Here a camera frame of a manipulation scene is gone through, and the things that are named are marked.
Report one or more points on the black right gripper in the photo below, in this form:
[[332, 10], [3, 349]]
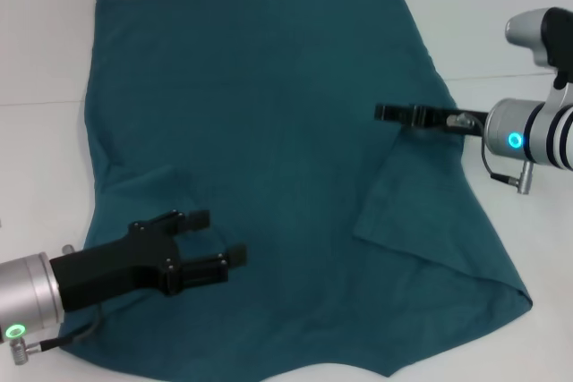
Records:
[[474, 124]]

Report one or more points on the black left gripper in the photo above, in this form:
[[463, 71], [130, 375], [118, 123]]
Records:
[[112, 268]]

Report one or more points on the teal blue shirt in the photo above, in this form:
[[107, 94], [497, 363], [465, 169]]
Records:
[[268, 109]]

